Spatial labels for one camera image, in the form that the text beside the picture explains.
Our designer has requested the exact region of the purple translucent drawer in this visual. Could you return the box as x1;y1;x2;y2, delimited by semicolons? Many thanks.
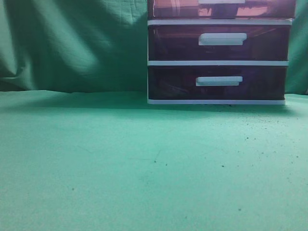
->
148;25;291;61
147;0;296;19
148;66;286;100

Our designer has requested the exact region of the green cloth cover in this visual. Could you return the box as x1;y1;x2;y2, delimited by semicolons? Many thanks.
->
0;0;308;231

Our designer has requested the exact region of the white plastic drawer cabinet frame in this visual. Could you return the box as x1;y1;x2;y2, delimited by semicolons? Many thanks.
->
147;0;296;105

